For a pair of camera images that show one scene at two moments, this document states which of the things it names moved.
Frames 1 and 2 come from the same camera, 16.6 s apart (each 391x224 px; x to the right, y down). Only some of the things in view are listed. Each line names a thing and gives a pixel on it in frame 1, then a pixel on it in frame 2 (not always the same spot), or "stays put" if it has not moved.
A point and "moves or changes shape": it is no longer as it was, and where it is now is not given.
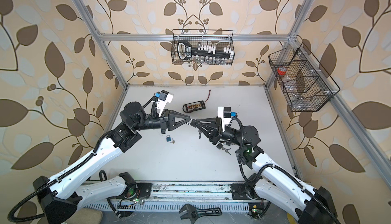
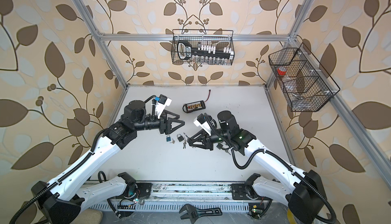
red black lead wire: (209, 95) stays put
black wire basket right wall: (306, 85) stays put
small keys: (193, 122) moves or changes shape
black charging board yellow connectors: (194, 106) stays put
